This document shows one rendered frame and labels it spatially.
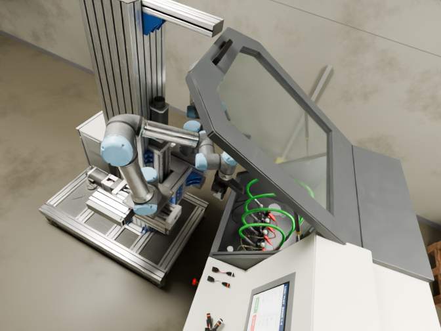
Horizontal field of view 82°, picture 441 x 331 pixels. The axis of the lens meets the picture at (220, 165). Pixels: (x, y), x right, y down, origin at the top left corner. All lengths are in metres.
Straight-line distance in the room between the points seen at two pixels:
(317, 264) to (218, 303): 0.63
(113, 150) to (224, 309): 0.94
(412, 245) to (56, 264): 2.52
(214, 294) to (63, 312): 1.42
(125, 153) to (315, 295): 0.83
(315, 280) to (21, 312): 2.22
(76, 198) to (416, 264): 2.53
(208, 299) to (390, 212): 0.97
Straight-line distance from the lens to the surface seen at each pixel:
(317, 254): 1.03
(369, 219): 1.33
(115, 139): 1.03
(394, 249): 1.31
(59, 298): 2.60
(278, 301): 1.12
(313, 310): 0.95
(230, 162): 1.14
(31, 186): 3.24
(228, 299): 1.47
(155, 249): 2.36
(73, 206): 2.69
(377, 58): 2.85
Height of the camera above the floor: 2.38
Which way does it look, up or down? 48 degrees down
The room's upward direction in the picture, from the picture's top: 14 degrees clockwise
